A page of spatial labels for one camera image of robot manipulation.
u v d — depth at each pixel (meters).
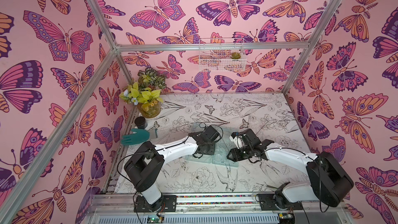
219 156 0.90
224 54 0.96
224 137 0.96
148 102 0.96
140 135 0.99
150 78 0.96
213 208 0.73
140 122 0.98
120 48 0.92
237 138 0.79
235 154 0.76
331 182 0.43
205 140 0.67
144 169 0.45
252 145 0.68
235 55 0.92
